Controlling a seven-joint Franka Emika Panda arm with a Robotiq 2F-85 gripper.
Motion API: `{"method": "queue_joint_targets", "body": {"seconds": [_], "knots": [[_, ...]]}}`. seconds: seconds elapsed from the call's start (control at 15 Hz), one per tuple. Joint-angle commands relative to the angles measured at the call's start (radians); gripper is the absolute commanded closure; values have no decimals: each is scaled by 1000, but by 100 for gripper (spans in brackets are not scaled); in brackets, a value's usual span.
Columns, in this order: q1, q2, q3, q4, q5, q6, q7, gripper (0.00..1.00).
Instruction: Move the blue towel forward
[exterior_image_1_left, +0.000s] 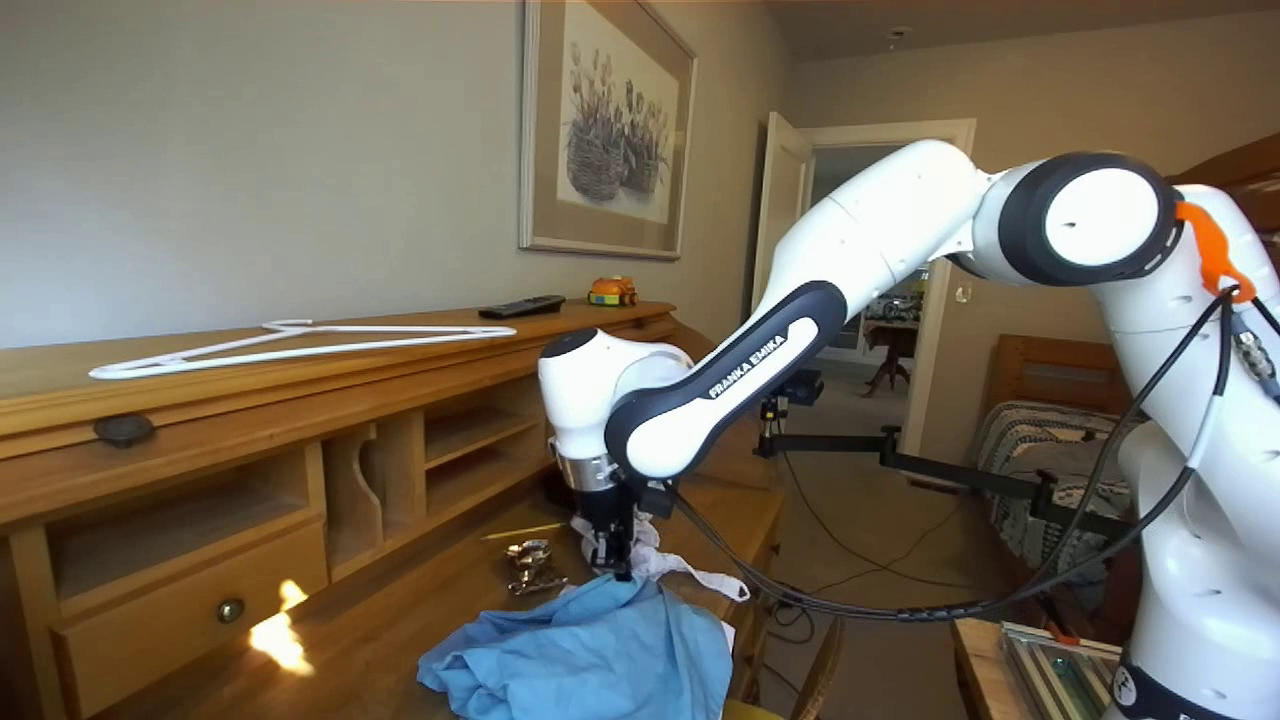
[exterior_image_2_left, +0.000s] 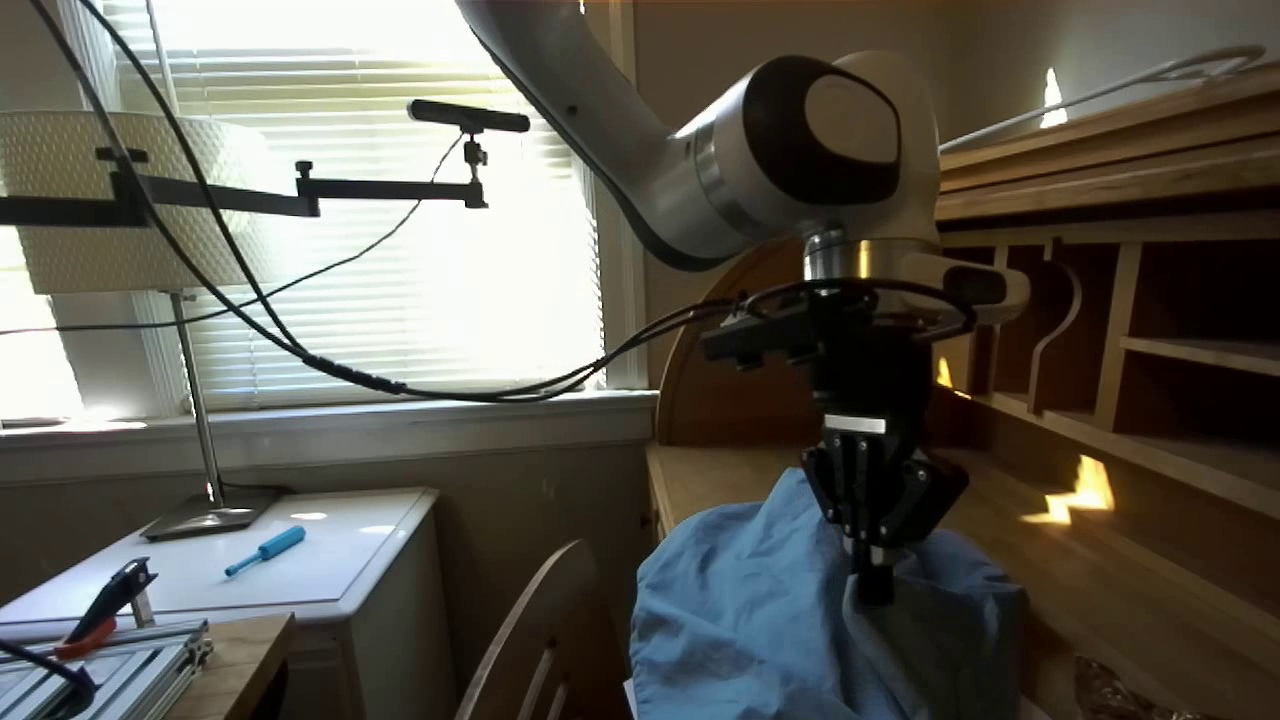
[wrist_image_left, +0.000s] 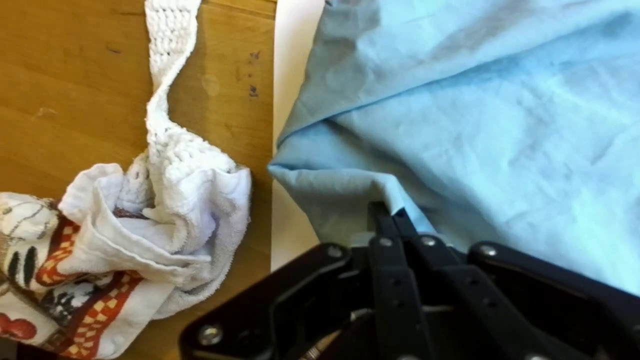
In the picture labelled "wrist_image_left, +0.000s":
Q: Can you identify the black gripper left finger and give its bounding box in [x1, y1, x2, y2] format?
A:
[177, 199, 435, 360]

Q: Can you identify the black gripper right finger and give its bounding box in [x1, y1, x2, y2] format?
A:
[390, 206, 640, 360]

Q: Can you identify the blue towel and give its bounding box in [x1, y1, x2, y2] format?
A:
[267, 0, 640, 299]

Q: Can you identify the white paper sheet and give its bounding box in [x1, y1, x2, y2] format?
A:
[267, 0, 327, 273]

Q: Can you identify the wooden desk with cubbies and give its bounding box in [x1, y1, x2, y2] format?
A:
[0, 0, 278, 360]

